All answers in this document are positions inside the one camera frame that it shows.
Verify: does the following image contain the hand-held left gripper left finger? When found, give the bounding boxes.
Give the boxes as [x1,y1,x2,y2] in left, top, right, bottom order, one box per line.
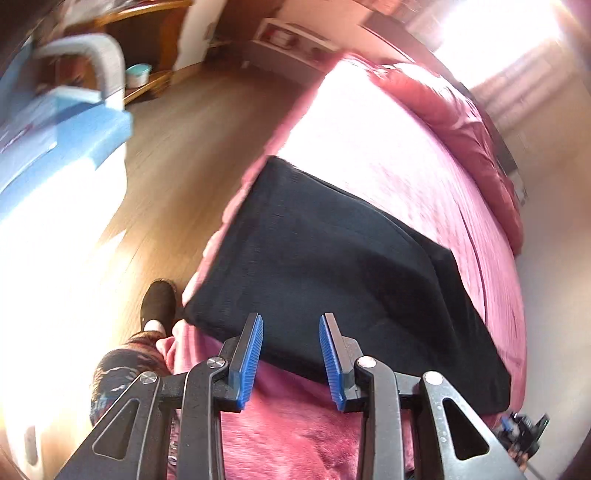
[55,313,264,480]

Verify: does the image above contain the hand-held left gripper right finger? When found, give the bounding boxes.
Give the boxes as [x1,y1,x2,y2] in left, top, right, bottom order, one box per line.
[318,313,527,480]

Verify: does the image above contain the black pants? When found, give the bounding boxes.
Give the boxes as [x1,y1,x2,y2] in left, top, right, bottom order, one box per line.
[182,156,512,416]

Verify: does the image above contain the pink bed with blanket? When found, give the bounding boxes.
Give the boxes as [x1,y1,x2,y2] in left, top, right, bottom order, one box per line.
[157,60,527,480]

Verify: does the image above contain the black slipper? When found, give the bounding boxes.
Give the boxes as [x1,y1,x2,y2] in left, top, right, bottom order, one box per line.
[140,279,177,330]

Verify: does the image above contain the person's leg in patterned trousers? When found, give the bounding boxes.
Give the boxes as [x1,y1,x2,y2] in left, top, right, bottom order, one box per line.
[90,320,181,467]

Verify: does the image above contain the pink pillow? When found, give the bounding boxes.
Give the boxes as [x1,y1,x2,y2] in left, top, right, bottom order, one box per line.
[369,60,525,254]

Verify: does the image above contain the dark bed headboard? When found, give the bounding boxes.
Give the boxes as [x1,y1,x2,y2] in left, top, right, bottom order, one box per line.
[360,9,529,204]

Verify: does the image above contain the white container with teal lid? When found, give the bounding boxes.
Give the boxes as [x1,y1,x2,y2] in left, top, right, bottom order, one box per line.
[126,64,153,89]

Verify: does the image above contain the white low shelf unit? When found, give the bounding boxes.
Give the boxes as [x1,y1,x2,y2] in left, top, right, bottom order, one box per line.
[242,17,345,86]

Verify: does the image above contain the wooden desk with white drawers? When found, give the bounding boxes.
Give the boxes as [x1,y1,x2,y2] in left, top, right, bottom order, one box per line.
[92,0,195,104]

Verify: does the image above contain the grey curved rail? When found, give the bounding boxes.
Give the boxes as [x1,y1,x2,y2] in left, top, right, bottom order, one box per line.
[34,33,127,112]

